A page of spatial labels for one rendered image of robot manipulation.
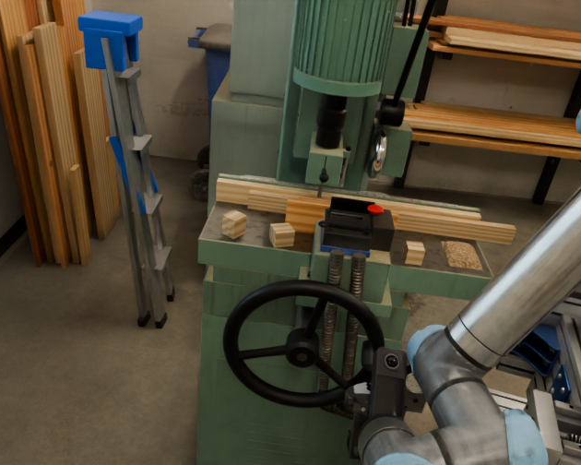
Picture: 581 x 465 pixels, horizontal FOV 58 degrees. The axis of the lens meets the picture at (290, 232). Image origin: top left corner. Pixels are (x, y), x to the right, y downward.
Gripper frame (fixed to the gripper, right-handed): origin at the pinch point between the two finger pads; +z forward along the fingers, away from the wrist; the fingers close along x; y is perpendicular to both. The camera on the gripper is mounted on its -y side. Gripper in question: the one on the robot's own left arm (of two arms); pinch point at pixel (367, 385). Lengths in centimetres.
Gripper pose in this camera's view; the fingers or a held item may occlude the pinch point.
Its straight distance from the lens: 93.0
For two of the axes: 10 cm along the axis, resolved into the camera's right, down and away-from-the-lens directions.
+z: 0.1, 0.1, 10.0
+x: 9.9, 1.4, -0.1
